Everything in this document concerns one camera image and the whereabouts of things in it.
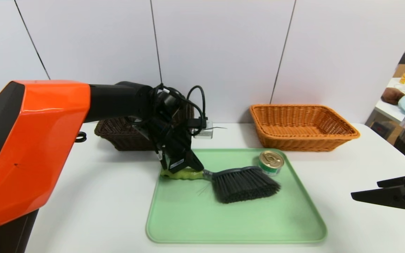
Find green handled black bristle brush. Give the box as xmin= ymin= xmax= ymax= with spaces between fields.
xmin=160 ymin=166 xmax=281 ymax=204

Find orange wicker basket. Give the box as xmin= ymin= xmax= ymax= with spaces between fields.
xmin=249 ymin=104 xmax=360 ymax=152

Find dark brown wicker basket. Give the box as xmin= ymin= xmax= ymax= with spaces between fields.
xmin=94 ymin=104 xmax=195 ymax=151

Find brown round object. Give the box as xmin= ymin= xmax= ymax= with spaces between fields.
xmin=381 ymin=87 xmax=405 ymax=105

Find gold lid tin can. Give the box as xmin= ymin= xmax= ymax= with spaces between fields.
xmin=258 ymin=150 xmax=284 ymax=176

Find light green plastic tray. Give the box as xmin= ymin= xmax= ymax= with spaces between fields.
xmin=146 ymin=148 xmax=328 ymax=244

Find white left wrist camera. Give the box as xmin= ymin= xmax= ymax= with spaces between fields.
xmin=194 ymin=121 xmax=213 ymax=139

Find black left camera cable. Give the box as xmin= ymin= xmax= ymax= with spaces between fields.
xmin=187 ymin=85 xmax=206 ymax=136

